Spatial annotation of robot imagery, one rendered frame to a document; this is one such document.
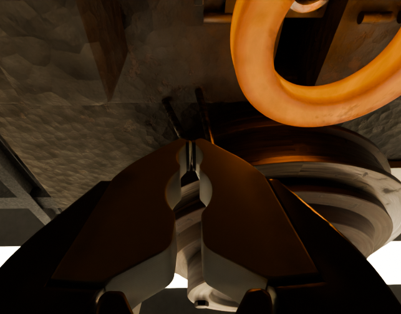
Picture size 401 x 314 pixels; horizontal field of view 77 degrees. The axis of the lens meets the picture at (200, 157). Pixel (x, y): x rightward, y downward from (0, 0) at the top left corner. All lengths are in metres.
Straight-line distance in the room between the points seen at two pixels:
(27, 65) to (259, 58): 0.18
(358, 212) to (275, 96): 0.22
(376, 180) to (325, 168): 0.08
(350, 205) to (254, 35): 0.26
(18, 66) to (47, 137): 0.31
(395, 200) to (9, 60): 0.47
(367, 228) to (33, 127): 0.55
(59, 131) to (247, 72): 0.37
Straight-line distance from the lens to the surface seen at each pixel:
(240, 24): 0.22
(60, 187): 0.67
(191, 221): 0.37
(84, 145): 0.53
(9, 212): 9.81
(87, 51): 0.21
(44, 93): 0.25
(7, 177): 5.60
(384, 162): 0.49
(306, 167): 0.32
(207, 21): 0.29
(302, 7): 0.35
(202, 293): 0.44
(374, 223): 0.46
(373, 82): 0.30
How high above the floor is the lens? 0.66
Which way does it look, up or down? 49 degrees up
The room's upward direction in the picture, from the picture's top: 179 degrees counter-clockwise
